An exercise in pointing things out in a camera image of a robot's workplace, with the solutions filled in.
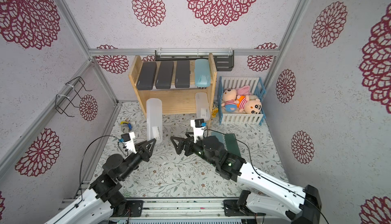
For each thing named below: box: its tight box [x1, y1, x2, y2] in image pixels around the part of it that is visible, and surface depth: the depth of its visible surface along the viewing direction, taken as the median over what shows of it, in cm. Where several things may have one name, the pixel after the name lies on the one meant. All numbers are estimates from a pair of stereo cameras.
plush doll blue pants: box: [224, 103, 238, 112], surface depth 105 cm
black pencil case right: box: [174, 60, 191, 89], surface depth 78 cm
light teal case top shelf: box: [194, 59, 211, 89], surface depth 73 cm
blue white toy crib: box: [216, 76, 267, 126], surface depth 107 cm
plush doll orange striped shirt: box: [234, 94, 263, 115], surface depth 104 cm
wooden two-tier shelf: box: [128, 52, 218, 127], surface depth 80 cm
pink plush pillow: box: [236, 85, 253, 96], surface depth 114 cm
